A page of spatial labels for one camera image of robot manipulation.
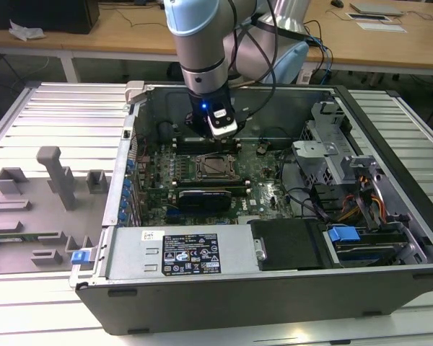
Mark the metal socket cover frame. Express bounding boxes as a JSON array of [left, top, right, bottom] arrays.
[[193, 154, 241, 182]]

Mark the CPU socket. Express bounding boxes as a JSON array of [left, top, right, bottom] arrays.
[[191, 153, 243, 184]]

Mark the installed RAM stick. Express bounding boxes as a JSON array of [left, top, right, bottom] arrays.
[[175, 179, 248, 190]]

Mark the black graphics card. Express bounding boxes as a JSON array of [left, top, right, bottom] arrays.
[[176, 189, 234, 213]]

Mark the green motherboard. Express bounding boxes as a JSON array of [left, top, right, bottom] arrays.
[[135, 142, 300, 226]]

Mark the silver drive cage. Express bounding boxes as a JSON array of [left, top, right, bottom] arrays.
[[290, 100, 357, 188]]

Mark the silver power supply unit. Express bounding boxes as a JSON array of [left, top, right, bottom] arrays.
[[104, 225, 259, 280]]

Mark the black plastic shroud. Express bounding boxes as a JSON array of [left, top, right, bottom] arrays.
[[248, 218, 325, 273]]

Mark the grey metal disk bay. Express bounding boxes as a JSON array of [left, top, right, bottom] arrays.
[[338, 154, 430, 270]]

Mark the blue plastic case latch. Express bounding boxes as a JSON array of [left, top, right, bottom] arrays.
[[71, 248, 95, 266]]

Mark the black computer tower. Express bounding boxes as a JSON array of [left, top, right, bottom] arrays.
[[0, 0, 101, 35]]

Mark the hard disk in blue carrier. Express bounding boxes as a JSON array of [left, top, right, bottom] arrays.
[[326, 225, 411, 270]]

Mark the black open PC case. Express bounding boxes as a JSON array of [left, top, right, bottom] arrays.
[[69, 81, 433, 334]]

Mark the crumpled white paper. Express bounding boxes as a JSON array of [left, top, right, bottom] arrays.
[[9, 19, 46, 41]]

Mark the white card with black strip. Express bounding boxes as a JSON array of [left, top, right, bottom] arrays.
[[346, 12, 390, 22]]

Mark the grey parts rack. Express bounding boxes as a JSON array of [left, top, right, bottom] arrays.
[[0, 146, 111, 275]]

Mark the white paper sheet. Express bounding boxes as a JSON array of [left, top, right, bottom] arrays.
[[357, 21, 408, 33]]

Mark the grey closed laptop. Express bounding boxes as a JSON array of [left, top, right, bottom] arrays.
[[349, 1, 405, 17]]

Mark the green spare RAM stick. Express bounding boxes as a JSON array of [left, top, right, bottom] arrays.
[[0, 232, 61, 243]]

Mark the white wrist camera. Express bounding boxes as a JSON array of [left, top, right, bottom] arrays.
[[207, 103, 239, 138]]

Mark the grey plastic corner bracket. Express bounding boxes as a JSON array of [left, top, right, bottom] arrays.
[[124, 81, 146, 105]]

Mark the blue cable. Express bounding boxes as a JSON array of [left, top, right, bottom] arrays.
[[308, 32, 336, 87]]

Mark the orange yellow wire bundle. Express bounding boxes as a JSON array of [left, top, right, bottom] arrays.
[[338, 176, 388, 223]]

